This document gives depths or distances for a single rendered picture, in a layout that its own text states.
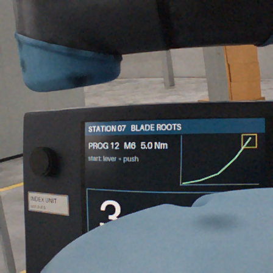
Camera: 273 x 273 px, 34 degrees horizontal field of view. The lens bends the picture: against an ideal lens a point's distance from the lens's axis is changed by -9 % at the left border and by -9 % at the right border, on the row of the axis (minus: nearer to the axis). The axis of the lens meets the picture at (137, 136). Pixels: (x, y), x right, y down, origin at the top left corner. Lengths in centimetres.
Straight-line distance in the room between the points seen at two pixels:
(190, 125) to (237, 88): 849
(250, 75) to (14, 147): 469
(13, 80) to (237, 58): 433
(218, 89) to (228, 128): 638
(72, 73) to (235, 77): 860
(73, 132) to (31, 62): 13
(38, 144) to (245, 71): 835
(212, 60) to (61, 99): 227
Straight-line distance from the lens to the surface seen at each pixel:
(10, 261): 231
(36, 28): 31
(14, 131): 648
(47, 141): 44
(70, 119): 43
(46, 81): 31
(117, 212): 40
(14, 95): 647
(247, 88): 875
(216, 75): 674
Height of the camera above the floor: 130
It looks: 11 degrees down
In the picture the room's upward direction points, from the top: 6 degrees counter-clockwise
